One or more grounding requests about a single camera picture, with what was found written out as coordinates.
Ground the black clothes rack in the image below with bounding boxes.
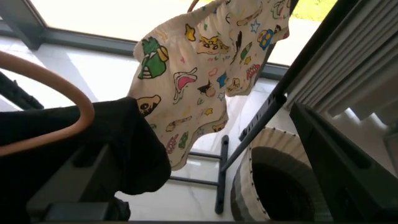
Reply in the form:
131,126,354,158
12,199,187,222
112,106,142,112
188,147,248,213
0,0,359,215

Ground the black garment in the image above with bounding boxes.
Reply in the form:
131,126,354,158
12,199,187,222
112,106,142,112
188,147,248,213
0,96,172,224

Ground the window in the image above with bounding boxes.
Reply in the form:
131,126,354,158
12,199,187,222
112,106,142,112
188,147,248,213
0,0,339,82

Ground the white laundry basket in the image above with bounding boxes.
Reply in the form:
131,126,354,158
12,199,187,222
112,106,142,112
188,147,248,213
229,126,334,222

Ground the grey curtain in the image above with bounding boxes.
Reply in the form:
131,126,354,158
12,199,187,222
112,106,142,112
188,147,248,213
283,0,398,126

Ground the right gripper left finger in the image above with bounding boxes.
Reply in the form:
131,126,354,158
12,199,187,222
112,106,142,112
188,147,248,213
26,143,123,222

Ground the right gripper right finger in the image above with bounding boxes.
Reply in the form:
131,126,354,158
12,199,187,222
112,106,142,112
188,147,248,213
289,102,398,222

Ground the cream printed garment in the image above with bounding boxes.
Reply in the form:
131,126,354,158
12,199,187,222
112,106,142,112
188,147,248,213
127,0,292,172

